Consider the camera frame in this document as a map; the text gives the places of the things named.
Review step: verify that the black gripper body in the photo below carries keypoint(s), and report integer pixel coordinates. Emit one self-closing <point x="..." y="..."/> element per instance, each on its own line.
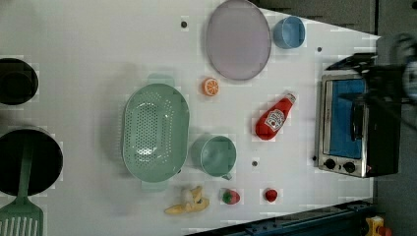
<point x="389" y="73"/>

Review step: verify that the plush peeled banana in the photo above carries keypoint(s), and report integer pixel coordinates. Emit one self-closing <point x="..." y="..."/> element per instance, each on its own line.
<point x="193" y="201"/>

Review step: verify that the small black pot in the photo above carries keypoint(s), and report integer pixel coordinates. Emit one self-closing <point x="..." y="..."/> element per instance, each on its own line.
<point x="18" y="81"/>

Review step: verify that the black toaster oven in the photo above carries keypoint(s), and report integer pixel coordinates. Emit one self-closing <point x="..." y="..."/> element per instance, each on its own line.
<point x="359" y="124"/>

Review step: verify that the green slotted spatula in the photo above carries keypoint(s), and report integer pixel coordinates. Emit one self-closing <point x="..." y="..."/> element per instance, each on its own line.
<point x="21" y="217"/>

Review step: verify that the yellow red toy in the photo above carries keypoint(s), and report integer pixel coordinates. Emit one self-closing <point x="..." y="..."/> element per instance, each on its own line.
<point x="377" y="227"/>

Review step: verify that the blue cup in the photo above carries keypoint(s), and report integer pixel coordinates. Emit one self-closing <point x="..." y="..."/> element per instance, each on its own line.
<point x="289" y="33"/>

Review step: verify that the lilac round plate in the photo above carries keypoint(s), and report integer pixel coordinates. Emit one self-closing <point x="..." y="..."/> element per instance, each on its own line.
<point x="238" y="40"/>

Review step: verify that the green perforated colander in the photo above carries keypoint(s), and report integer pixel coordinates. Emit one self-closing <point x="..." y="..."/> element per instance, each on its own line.
<point x="155" y="133"/>

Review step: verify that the plush orange slice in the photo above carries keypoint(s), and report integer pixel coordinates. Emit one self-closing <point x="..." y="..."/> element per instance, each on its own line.
<point x="210" y="87"/>

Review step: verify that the red plush strawberry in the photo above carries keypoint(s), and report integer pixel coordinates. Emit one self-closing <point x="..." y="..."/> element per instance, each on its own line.
<point x="230" y="197"/>

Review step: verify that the red plush ketchup bottle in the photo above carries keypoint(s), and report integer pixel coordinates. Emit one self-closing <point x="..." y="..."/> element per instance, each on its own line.
<point x="272" y="120"/>

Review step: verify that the green mug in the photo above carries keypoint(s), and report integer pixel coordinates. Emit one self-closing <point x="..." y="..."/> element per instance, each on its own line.
<point x="214" y="155"/>

